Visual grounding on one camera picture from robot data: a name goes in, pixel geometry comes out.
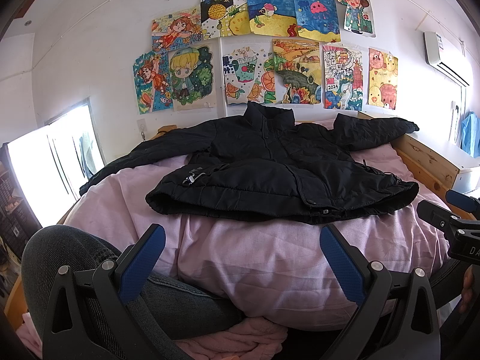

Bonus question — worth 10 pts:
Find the pink knitted blanket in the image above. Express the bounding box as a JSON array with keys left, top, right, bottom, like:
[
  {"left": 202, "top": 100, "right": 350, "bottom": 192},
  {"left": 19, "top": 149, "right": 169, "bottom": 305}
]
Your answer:
[{"left": 16, "top": 313, "right": 287, "bottom": 359}]

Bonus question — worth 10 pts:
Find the white air conditioner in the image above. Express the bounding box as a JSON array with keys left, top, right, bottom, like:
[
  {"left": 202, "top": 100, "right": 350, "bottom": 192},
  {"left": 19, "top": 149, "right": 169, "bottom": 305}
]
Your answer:
[{"left": 423, "top": 32, "right": 472, "bottom": 88}]

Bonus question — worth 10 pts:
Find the red hair child drawing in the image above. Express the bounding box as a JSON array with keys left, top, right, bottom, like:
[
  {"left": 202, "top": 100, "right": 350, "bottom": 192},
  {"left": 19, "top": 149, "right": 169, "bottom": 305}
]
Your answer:
[{"left": 337, "top": 0, "right": 376, "bottom": 38}]

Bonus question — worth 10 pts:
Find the fish seabed drawing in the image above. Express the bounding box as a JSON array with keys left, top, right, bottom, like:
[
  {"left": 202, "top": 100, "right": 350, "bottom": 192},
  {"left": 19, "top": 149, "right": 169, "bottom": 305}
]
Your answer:
[{"left": 247, "top": 0, "right": 298, "bottom": 38}]

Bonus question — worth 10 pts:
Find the landscape hills drawing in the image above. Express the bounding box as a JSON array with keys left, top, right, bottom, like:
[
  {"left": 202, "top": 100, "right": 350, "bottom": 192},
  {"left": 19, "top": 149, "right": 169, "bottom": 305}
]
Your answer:
[{"left": 272, "top": 38, "right": 322, "bottom": 105}]

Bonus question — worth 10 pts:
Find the swimming girl drawing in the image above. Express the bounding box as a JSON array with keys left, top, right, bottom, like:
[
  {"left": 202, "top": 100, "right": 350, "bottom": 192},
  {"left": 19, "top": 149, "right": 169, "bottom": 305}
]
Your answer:
[{"left": 133, "top": 51, "right": 173, "bottom": 114}]

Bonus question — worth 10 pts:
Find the blond boy drawing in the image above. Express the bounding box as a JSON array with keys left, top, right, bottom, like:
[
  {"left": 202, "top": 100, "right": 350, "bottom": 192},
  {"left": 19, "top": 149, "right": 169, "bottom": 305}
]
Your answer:
[{"left": 168, "top": 44, "right": 216, "bottom": 111}]

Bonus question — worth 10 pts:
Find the person's right hand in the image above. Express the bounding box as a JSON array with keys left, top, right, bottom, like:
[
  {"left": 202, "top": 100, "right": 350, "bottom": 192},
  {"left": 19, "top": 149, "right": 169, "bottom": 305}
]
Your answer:
[{"left": 459, "top": 265, "right": 479, "bottom": 314}]

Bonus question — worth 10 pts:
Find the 2024 dragon drawing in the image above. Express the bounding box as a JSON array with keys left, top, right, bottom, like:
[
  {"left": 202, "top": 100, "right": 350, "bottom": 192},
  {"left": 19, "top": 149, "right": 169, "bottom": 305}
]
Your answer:
[{"left": 322, "top": 44, "right": 364, "bottom": 111}]

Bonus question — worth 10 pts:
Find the black puffer jacket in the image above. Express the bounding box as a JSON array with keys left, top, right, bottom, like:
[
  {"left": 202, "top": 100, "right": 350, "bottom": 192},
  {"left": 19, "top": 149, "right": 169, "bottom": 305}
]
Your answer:
[{"left": 80, "top": 102, "right": 419, "bottom": 224}]

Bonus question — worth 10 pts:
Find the fruit and cup drawing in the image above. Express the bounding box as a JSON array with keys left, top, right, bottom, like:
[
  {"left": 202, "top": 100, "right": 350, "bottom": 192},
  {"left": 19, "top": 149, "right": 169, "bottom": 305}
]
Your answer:
[{"left": 222, "top": 42, "right": 277, "bottom": 106}]

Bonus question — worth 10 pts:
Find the wooden bed frame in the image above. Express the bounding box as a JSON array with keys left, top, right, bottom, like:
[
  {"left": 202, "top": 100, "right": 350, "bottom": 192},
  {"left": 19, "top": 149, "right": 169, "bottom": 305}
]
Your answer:
[{"left": 4, "top": 133, "right": 479, "bottom": 330}]

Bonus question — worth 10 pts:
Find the blue hanging cloth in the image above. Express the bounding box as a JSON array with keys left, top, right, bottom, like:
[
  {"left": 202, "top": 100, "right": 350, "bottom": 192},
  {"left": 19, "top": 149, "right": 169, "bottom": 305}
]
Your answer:
[{"left": 460, "top": 111, "right": 480, "bottom": 158}]

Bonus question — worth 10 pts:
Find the orange hair girl drawing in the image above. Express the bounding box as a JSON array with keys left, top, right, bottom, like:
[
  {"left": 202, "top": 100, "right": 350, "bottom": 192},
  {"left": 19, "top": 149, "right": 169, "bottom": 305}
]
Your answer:
[{"left": 151, "top": 6, "right": 203, "bottom": 52}]

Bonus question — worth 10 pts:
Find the pineapple yellow drawing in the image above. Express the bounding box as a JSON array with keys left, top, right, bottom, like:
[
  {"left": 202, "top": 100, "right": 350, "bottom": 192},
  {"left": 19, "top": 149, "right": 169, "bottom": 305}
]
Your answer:
[{"left": 200, "top": 0, "right": 251, "bottom": 40}]

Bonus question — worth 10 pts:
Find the person's leg in jeans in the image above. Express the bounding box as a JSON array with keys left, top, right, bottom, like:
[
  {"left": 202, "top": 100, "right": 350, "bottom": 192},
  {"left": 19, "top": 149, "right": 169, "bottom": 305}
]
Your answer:
[{"left": 21, "top": 224, "right": 245, "bottom": 359}]

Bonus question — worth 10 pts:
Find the pink pigs drawing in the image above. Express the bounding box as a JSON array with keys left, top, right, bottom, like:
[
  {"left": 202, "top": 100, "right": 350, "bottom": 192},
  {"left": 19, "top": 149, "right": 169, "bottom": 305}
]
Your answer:
[{"left": 368, "top": 48, "right": 399, "bottom": 110}]

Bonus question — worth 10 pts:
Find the dark storage shelf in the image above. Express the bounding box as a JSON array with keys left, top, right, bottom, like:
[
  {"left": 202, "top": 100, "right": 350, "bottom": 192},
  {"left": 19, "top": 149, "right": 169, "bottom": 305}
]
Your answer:
[{"left": 0, "top": 143, "right": 41, "bottom": 259}]

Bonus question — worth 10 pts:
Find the pink jellyfish drawing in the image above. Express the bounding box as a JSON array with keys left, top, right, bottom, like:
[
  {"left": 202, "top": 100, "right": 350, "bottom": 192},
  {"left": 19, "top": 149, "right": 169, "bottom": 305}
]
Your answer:
[{"left": 294, "top": 0, "right": 341, "bottom": 43}]

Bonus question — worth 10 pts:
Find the pink duvet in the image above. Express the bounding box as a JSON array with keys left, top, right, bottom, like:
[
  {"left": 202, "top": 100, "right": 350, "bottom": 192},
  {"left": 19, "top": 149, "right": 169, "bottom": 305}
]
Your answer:
[{"left": 64, "top": 117, "right": 451, "bottom": 332}]

